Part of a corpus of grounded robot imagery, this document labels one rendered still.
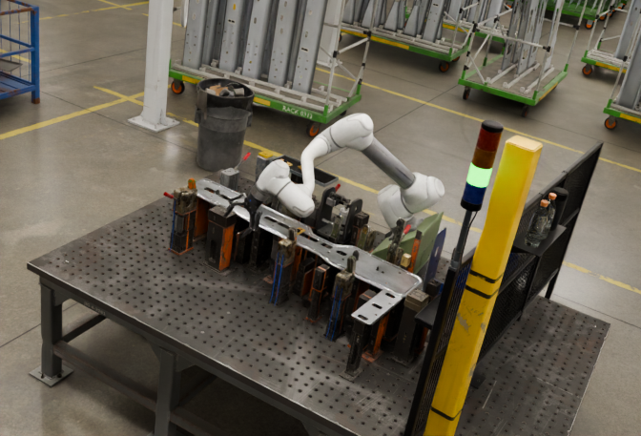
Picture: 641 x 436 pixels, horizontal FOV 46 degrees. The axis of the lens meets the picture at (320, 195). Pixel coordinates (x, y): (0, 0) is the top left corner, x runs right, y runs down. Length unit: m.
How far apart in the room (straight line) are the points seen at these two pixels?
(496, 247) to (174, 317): 1.61
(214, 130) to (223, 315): 3.06
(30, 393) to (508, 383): 2.39
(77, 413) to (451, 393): 1.99
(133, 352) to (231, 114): 2.57
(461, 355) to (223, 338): 1.14
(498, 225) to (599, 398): 2.55
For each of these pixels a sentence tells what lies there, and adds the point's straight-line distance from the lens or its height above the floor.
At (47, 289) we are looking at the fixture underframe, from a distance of 4.02.
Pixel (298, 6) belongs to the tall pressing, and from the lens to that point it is 7.95.
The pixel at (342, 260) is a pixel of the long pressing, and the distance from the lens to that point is 3.60.
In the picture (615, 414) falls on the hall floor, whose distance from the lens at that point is 4.96.
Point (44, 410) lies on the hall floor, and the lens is 4.18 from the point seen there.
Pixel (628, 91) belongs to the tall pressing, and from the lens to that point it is 10.17.
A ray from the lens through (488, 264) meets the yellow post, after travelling 2.69.
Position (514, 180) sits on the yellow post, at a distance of 2.56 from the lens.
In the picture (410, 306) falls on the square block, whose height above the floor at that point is 1.01.
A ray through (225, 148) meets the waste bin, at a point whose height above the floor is 0.24.
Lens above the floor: 2.81
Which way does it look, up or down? 26 degrees down
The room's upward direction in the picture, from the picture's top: 10 degrees clockwise
